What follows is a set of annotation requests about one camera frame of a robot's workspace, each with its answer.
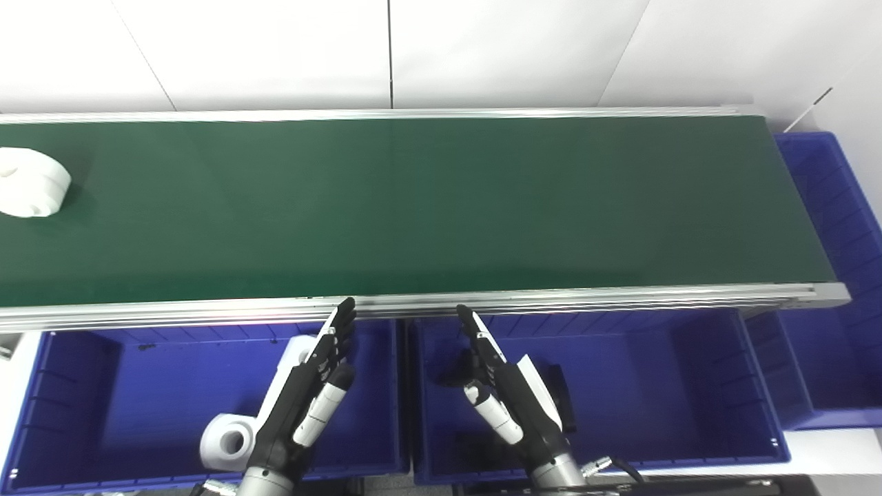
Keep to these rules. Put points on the white round plastic part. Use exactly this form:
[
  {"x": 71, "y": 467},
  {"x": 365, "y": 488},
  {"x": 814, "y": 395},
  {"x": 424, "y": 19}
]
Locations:
[
  {"x": 298, "y": 346},
  {"x": 31, "y": 184},
  {"x": 227, "y": 442}
]

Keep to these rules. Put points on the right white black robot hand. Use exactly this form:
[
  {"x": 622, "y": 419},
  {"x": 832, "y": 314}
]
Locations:
[{"x": 524, "y": 413}]

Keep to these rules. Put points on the blue plastic bin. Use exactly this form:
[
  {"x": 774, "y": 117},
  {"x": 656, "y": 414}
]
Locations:
[
  {"x": 654, "y": 386},
  {"x": 151, "y": 386},
  {"x": 841, "y": 331}
]

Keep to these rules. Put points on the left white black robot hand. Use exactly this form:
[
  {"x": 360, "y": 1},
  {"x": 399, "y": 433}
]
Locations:
[{"x": 289, "y": 420}]

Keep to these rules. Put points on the black robot torso part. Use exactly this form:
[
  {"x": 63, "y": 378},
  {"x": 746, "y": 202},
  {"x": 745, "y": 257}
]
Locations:
[{"x": 689, "y": 489}]

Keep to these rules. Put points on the green conveyor belt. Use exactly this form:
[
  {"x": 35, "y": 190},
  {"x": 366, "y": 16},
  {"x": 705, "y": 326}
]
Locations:
[
  {"x": 551, "y": 300},
  {"x": 427, "y": 207}
]

